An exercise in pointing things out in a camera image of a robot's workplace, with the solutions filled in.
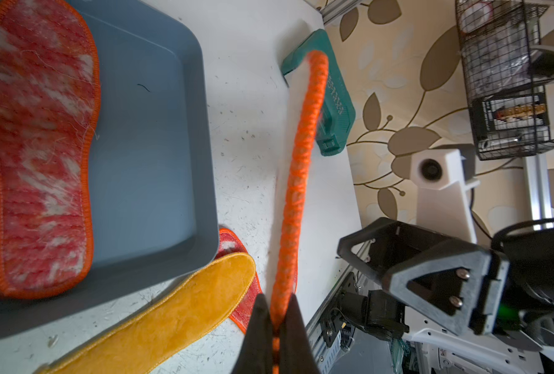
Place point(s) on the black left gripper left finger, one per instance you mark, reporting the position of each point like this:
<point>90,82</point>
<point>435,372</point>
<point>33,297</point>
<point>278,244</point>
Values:
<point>256,355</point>

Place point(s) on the grey-blue storage tray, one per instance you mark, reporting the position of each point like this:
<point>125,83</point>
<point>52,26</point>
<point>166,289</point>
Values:
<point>150,169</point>

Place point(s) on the red insole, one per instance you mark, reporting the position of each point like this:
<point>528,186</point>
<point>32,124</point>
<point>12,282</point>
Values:
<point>297,181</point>
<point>50,98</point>
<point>244,280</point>

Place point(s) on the yellow insole horizontal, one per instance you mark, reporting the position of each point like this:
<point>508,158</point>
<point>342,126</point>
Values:
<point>186,314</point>

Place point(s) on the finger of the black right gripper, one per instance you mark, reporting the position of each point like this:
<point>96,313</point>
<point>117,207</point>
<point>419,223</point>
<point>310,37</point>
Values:
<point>457,284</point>

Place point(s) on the black wire basket right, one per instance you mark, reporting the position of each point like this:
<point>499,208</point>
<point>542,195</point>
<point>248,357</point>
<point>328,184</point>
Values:
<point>507,55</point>

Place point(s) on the aluminium frame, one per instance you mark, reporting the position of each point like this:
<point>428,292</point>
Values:
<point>402,65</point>

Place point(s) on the green plastic tool case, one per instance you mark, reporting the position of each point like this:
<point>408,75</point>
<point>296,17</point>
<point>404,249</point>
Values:
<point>338,113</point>

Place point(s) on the socket bit set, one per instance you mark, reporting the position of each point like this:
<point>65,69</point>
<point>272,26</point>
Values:
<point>518,117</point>

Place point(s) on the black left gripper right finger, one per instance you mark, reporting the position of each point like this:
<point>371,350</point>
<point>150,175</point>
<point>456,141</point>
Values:
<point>295,354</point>

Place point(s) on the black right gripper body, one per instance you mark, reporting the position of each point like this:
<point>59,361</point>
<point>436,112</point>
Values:
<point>525,316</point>

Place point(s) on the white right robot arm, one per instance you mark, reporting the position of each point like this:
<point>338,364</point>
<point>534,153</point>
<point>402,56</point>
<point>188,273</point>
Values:
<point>383,317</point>

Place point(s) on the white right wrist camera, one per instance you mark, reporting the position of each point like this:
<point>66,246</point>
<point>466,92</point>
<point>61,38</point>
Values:
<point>444,177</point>

